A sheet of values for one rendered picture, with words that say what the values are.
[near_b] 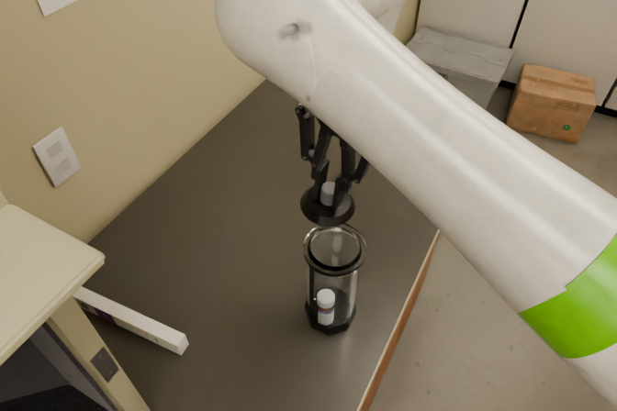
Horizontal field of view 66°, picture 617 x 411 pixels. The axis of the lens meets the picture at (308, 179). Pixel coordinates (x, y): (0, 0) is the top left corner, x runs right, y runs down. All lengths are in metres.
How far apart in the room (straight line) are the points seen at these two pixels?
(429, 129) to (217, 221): 0.86
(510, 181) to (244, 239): 0.83
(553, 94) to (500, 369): 1.58
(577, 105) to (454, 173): 2.66
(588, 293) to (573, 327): 0.03
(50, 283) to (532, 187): 0.35
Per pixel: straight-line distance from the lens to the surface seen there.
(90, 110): 1.11
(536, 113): 3.03
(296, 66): 0.38
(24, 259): 0.43
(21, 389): 0.95
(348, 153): 0.66
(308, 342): 0.97
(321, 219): 0.76
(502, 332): 2.18
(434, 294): 2.18
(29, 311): 0.40
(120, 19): 1.12
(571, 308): 0.37
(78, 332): 0.64
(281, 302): 1.01
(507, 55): 3.15
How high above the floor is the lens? 1.82
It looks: 45 degrees down
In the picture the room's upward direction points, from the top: straight up
